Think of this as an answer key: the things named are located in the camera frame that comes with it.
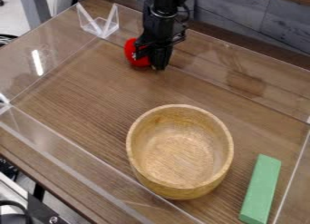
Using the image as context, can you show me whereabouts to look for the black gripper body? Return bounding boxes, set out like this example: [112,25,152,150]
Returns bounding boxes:
[135,0,187,52]

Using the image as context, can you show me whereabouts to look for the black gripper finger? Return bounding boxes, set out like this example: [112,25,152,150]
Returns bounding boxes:
[151,46,173,71]
[135,45,152,60]

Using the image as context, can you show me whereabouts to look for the red felt strawberry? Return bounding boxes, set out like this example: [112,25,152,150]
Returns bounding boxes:
[123,38,149,67]

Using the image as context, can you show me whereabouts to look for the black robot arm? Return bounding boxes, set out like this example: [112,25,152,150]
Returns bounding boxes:
[133,0,189,70]

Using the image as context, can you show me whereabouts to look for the wooden bowl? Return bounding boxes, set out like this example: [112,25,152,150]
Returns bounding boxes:
[125,104,234,200]

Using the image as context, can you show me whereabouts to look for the green rectangular block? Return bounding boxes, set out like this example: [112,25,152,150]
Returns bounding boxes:
[239,154,280,224]

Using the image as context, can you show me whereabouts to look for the clear acrylic corner bracket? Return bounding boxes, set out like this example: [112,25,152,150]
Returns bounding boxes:
[76,3,120,39]

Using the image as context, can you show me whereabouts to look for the clear acrylic enclosure walls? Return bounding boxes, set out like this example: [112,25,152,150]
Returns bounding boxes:
[0,6,310,224]

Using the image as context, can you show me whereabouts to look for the black metal bracket with cable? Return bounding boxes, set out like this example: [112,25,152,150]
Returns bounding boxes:
[0,194,71,224]

